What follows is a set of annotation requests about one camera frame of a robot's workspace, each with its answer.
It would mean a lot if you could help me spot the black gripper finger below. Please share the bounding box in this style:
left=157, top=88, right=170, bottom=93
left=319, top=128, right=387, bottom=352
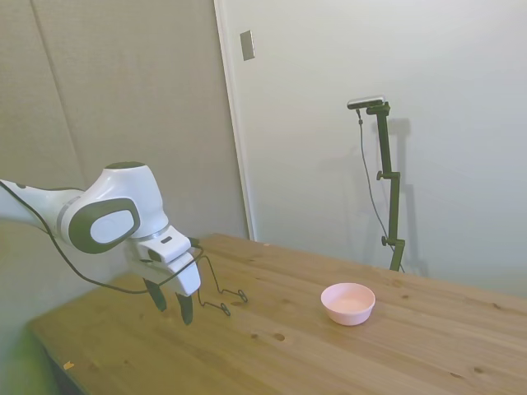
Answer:
left=143, top=278, right=168, bottom=313
left=172, top=290, right=195, bottom=326

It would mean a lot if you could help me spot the dark green camera stand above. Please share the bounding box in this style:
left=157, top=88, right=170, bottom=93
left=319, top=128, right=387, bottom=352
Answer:
left=366, top=102, right=407, bottom=272

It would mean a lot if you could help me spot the white door frame trim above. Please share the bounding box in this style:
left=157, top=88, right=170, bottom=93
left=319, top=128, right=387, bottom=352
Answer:
left=212, top=0, right=257, bottom=242

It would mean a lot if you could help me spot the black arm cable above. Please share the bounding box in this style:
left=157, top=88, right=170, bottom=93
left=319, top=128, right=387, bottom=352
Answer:
left=0, top=179, right=206, bottom=295

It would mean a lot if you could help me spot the pink plastic bowl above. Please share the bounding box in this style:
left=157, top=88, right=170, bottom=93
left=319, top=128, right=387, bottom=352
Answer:
left=320, top=282, right=376, bottom=328

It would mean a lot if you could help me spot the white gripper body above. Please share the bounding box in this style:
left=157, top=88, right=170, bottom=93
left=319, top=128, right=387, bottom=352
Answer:
left=124, top=240, right=203, bottom=298

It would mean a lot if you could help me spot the black wire bowl stand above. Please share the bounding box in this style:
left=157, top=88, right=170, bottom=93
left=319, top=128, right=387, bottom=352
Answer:
left=195, top=254, right=250, bottom=318

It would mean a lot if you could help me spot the grey wall switch plate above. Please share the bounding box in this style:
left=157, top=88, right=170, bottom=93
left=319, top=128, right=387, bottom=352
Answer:
left=240, top=29, right=257, bottom=63

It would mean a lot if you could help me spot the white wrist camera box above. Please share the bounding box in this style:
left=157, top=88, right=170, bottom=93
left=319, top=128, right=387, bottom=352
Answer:
left=138, top=229, right=194, bottom=265

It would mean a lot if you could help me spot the grey exterior camera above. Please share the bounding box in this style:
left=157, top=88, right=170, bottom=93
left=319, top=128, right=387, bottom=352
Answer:
left=347, top=94, right=387, bottom=110

